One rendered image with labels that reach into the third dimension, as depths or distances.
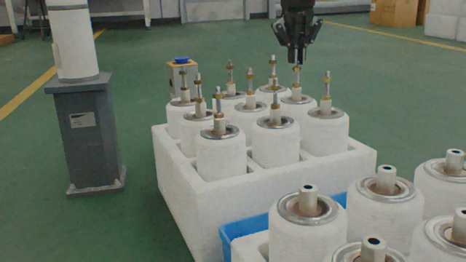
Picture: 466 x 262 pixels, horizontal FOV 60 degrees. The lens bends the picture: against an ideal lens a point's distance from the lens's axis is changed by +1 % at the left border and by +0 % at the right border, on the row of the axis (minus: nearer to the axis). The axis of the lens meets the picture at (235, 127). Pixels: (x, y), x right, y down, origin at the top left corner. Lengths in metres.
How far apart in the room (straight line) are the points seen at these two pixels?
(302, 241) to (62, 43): 0.77
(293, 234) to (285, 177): 0.30
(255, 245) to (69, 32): 0.69
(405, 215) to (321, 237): 0.12
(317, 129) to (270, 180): 0.15
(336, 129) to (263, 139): 0.15
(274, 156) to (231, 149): 0.10
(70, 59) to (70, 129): 0.17
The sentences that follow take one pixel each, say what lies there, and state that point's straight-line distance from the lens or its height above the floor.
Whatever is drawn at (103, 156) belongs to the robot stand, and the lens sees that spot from 1.10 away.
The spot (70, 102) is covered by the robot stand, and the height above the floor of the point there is 0.26.
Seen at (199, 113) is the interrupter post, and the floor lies 0.26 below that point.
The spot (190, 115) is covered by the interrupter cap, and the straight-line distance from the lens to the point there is 0.86.
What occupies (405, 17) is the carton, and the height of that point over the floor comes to 0.10.
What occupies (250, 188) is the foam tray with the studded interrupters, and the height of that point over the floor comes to 0.16.
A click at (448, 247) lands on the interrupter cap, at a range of 0.48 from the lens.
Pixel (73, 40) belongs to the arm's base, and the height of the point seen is 0.40.
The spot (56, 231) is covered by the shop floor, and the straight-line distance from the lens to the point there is 1.03.
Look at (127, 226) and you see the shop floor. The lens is 0.98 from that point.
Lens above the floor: 0.51
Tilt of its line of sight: 20 degrees down
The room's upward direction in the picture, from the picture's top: 2 degrees counter-clockwise
